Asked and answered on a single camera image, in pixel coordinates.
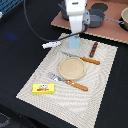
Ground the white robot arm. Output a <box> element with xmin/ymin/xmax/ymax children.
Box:
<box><xmin>65</xmin><ymin>0</ymin><xmax>90</xmax><ymax>33</ymax></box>

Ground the round wooden plate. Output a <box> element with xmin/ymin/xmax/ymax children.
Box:
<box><xmin>58</xmin><ymin>57</ymin><xmax>86</xmax><ymax>80</ymax></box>

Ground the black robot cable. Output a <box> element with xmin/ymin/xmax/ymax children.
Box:
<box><xmin>22</xmin><ymin>0</ymin><xmax>90</xmax><ymax>44</ymax></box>

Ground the grey saucepan with handle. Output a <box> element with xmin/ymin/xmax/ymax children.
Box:
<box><xmin>87</xmin><ymin>8</ymin><xmax>125</xmax><ymax>29</ymax></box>

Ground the beige woven placemat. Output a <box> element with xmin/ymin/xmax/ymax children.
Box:
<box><xmin>17</xmin><ymin>38</ymin><xmax>117</xmax><ymax>128</ymax></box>

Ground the light blue milk carton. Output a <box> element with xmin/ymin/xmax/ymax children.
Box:
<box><xmin>69</xmin><ymin>36</ymin><xmax>80</xmax><ymax>49</ymax></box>

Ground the yellow butter box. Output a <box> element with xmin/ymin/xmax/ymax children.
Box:
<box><xmin>32</xmin><ymin>83</ymin><xmax>55</xmax><ymax>94</ymax></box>

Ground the knife with wooden handle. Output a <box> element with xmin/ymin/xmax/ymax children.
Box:
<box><xmin>61</xmin><ymin>51</ymin><xmax>100</xmax><ymax>65</ymax></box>

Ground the brown stove board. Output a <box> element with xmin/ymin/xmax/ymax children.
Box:
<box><xmin>50</xmin><ymin>0</ymin><xmax>128</xmax><ymax>44</ymax></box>

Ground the grey pot with handles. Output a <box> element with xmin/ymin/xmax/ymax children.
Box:
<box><xmin>58</xmin><ymin>1</ymin><xmax>69</xmax><ymax>21</ymax></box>

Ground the fork with wooden handle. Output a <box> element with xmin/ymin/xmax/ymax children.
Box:
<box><xmin>48</xmin><ymin>72</ymin><xmax>88</xmax><ymax>91</ymax></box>

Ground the beige bowl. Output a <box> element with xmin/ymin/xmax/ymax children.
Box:
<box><xmin>121</xmin><ymin>7</ymin><xmax>128</xmax><ymax>30</ymax></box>

